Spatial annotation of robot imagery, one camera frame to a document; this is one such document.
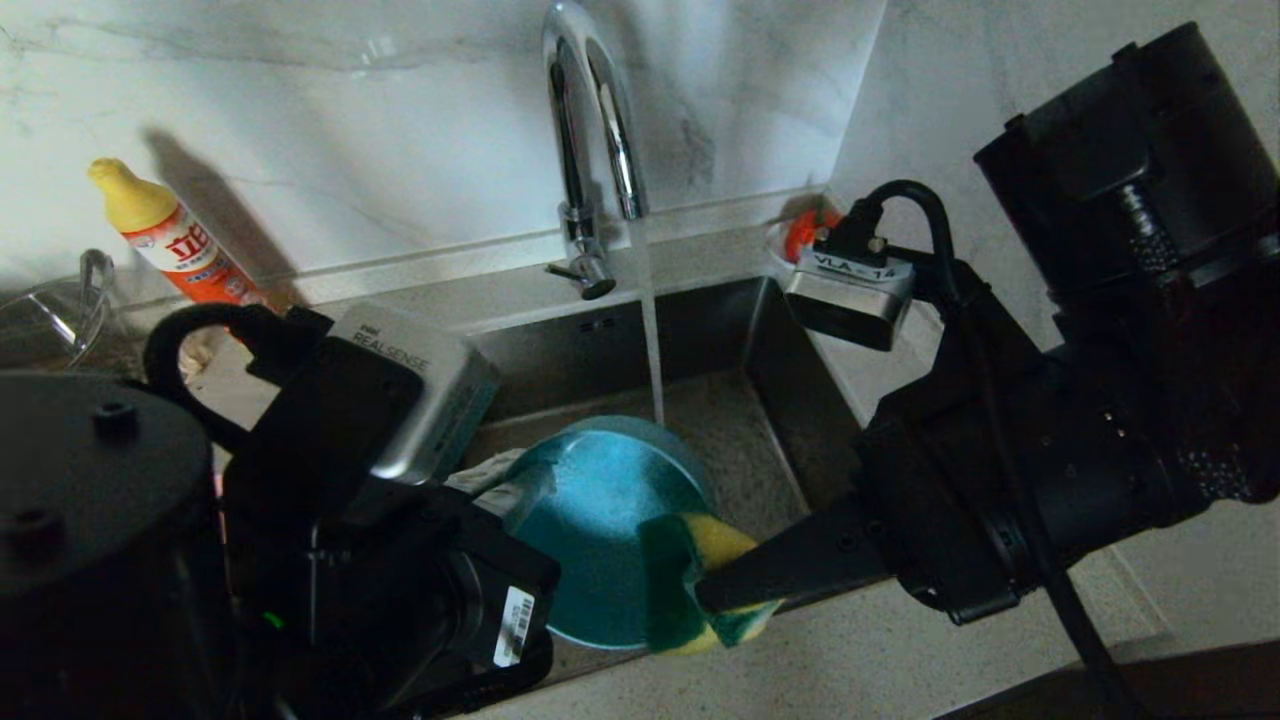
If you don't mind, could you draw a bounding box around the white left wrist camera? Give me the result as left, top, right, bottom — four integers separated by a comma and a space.
330, 303, 501, 488

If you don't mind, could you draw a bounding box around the red tomato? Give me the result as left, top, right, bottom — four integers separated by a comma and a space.
785, 208, 841, 263

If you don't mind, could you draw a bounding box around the yellow green sponge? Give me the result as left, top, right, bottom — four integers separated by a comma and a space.
638, 512, 783, 657

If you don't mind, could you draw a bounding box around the teal bowl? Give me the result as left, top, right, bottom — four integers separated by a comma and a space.
505, 415, 716, 651

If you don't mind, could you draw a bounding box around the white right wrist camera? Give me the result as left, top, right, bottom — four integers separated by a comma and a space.
783, 225, 916, 353

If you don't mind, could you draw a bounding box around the orange dish soap bottle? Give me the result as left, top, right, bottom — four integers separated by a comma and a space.
87, 157, 266, 306

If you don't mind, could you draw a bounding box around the stainless steel sink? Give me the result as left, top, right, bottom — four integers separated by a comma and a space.
440, 275, 891, 693

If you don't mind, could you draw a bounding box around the chrome gooseneck faucet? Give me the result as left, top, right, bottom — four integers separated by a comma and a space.
540, 0, 651, 301

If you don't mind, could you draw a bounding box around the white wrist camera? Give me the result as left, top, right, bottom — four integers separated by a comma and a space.
330, 303, 501, 488
783, 225, 916, 353

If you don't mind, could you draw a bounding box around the crumpled white cloth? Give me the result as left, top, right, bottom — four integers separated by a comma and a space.
178, 328, 216, 381

